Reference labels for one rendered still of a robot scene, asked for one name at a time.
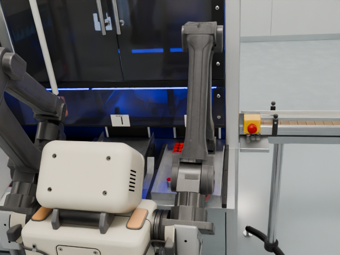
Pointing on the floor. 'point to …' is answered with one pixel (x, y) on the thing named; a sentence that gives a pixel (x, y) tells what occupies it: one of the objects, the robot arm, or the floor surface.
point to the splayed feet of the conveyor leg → (263, 240)
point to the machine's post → (232, 105)
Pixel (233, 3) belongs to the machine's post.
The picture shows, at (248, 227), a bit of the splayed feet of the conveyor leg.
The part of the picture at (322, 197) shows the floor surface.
